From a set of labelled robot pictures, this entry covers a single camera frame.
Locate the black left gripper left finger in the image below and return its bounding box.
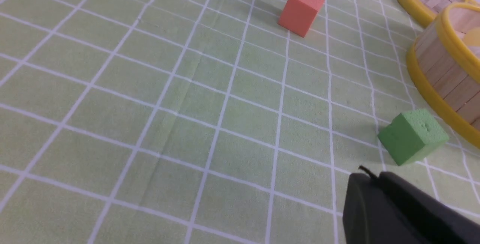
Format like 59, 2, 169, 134
342, 165, 413, 244

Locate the bamboo steamer tray yellow rim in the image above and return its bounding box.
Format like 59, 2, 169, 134
406, 3, 480, 147

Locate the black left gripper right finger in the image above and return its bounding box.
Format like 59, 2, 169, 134
379, 172, 479, 244

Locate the green foam cube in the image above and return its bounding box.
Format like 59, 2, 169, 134
377, 108, 449, 166

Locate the red foam cube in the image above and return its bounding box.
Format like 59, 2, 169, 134
277, 0, 325, 38

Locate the yellow bun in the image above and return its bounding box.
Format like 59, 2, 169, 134
462, 27, 480, 57

